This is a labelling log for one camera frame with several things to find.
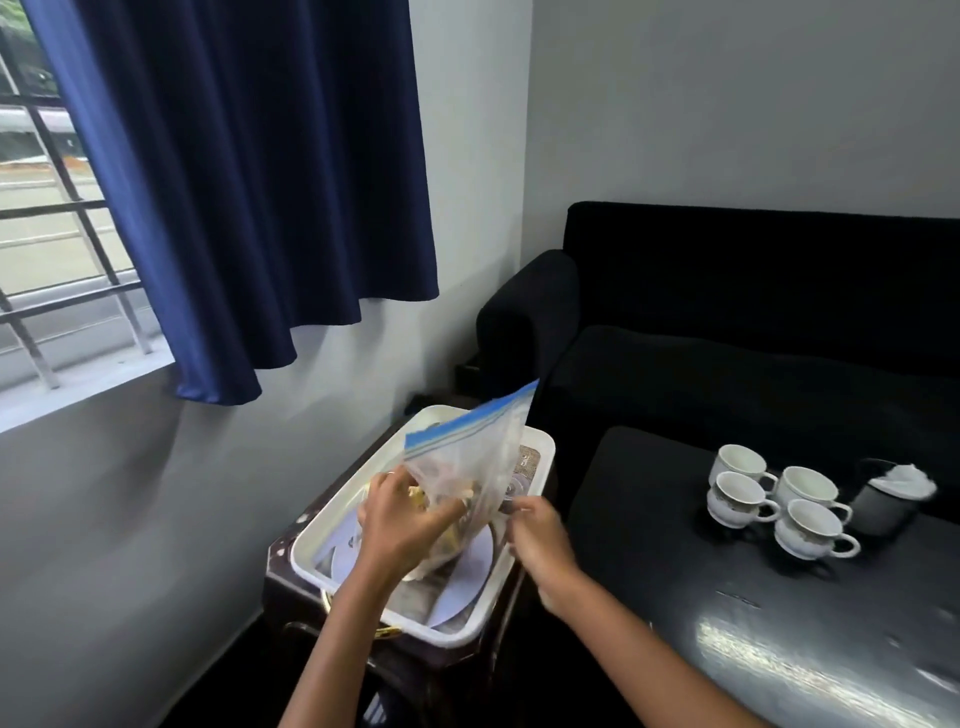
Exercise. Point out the dark brown glossy side table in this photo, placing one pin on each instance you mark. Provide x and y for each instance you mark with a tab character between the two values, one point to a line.
300	600

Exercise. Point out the black mug with tissue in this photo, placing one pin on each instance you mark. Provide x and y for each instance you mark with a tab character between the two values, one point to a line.
881	510

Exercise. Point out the person's right hand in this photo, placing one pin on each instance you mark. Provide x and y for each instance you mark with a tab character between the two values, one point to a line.
544	540

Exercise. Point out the black table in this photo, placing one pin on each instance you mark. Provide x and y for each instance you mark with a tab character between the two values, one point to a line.
750	622

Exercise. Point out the black fabric sofa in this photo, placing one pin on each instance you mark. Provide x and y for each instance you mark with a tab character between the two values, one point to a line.
712	300

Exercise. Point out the clear zip bag blue seal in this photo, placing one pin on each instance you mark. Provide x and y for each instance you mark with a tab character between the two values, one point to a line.
472	450

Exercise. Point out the patterned white cup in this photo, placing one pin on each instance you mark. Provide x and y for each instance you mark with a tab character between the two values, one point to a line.
739	499
814	529

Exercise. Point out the person's right forearm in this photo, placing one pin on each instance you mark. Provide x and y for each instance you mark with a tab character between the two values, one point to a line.
645	660

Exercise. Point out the stack of white napkins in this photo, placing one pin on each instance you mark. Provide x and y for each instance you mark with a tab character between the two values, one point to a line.
907	480

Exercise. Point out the plain white cup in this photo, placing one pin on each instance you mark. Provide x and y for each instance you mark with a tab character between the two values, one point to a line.
806	487
739	459

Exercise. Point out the white tray with printed base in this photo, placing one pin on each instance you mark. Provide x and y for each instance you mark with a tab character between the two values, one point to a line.
465	630

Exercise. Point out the navy blue curtain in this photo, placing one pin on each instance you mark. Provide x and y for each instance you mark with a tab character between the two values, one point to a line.
262	187

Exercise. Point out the person's left hand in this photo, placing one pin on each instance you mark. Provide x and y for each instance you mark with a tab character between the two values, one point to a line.
397	525

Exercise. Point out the person's left forearm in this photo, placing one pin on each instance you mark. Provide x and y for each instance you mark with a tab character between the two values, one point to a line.
337	652

